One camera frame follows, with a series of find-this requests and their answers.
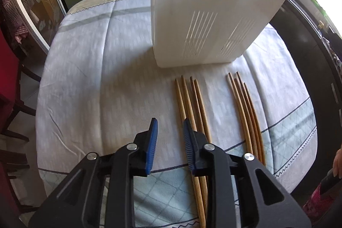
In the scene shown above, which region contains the checked apron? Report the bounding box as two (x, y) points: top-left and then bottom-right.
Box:
(0, 0), (30, 44)

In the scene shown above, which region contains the white plastic utensil holder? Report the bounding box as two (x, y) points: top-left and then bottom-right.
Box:
(150, 0), (295, 69)

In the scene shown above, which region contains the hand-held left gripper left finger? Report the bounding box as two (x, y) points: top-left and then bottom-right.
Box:
(29, 118), (159, 228)

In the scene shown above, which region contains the red covered chair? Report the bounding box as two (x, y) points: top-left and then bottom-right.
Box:
(0, 28), (43, 218)

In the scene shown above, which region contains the pale patterned tablecloth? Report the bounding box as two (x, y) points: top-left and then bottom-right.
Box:
(35, 0), (318, 228)

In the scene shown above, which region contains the person's right hand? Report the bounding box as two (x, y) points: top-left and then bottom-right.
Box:
(333, 148), (342, 174)

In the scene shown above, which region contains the green container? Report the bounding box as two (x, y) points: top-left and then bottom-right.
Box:
(311, 0), (328, 17)

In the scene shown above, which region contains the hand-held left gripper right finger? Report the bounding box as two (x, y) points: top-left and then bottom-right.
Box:
(183, 118), (313, 228)

